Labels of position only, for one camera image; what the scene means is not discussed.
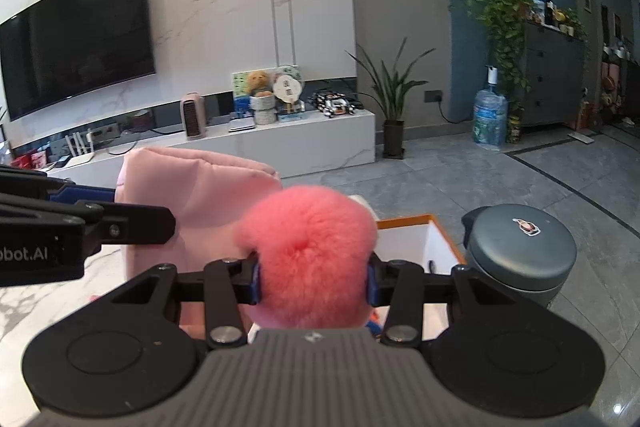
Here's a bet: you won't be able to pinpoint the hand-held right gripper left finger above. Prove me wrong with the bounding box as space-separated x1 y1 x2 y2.
100 252 264 350

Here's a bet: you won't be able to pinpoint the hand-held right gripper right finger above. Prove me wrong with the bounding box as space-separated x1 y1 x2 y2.
367 254 521 349

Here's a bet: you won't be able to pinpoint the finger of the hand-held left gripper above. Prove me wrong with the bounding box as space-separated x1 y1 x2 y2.
74 201 177 258
0 166 119 214

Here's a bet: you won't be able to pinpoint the pink fluffy ball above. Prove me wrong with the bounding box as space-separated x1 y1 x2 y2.
235 186 379 329

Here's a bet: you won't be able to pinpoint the pink fabric pouch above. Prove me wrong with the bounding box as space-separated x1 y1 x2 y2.
114 146 282 327

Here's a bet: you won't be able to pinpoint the orange cardboard box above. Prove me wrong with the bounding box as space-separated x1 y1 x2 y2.
372 213 469 343

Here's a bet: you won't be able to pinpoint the white router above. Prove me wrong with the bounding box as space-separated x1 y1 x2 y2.
64 132 97 168

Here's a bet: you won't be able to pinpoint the red gift boxes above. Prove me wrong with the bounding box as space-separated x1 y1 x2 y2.
10 149 52 171

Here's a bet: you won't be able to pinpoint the pink space heater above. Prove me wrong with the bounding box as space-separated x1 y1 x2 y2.
180 92 208 142

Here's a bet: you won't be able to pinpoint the white marble tv cabinet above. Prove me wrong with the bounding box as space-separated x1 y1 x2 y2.
0 109 376 182

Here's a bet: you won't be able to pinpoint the potted long leaf plant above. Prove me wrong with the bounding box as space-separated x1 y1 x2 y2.
346 38 436 160

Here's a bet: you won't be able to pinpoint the grey round trash can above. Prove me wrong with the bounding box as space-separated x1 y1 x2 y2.
461 203 578 311

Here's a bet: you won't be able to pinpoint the black flat television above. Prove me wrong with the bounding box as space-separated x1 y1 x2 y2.
0 0 156 122

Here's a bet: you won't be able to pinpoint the white knitted basket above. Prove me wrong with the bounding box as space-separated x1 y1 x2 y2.
250 93 278 126

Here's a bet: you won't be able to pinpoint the black white toy car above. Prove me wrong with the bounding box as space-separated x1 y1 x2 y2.
312 91 357 118

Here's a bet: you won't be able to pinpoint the brown teddy bear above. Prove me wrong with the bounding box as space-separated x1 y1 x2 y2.
247 70 274 97

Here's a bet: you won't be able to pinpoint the round paper fan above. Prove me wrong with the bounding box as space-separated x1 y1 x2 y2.
270 66 305 113

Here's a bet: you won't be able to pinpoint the blue water jug with pump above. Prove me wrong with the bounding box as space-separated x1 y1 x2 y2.
472 66 509 152

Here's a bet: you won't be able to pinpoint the dark grey drawer cabinet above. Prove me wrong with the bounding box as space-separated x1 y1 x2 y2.
520 19 589 128

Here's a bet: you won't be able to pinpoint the trailing green pothos plant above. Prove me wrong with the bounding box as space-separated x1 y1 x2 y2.
465 0 534 128

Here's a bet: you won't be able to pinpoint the open shelf rack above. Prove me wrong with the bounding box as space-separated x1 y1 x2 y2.
600 42 640 124

